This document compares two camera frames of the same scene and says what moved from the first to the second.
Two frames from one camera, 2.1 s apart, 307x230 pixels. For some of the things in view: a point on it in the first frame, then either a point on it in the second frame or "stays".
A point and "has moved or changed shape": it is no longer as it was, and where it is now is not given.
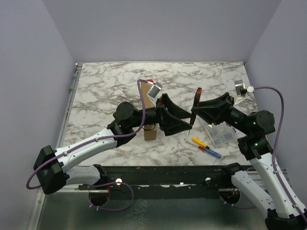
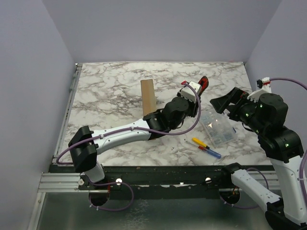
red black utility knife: [196, 104] has moved or changed shape
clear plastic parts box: [220, 134] stays
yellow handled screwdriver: [197, 140] stays
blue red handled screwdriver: [208, 151] stays
